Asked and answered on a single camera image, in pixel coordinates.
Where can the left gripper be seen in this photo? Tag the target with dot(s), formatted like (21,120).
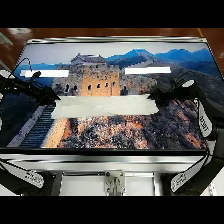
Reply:
(46,95)

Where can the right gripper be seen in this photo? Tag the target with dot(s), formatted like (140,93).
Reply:
(164,97)

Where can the white garment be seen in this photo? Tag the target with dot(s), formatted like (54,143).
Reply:
(105,106)

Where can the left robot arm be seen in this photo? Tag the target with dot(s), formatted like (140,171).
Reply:
(16,87)

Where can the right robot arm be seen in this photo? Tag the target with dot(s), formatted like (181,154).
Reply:
(209,116)

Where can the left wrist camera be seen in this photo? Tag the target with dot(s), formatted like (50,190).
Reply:
(36,74)

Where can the silver frame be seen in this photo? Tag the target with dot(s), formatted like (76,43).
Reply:
(110,163)

